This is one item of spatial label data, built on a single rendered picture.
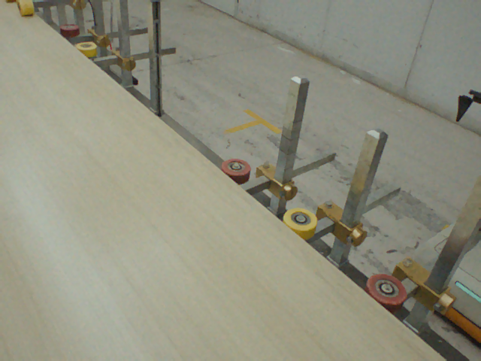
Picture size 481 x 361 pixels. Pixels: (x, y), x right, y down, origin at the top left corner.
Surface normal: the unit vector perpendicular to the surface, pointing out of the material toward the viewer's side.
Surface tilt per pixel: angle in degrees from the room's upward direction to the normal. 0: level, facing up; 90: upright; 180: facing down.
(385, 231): 0
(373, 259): 0
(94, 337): 0
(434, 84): 90
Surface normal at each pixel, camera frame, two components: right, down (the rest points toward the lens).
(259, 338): 0.08, -0.80
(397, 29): -0.79, 0.31
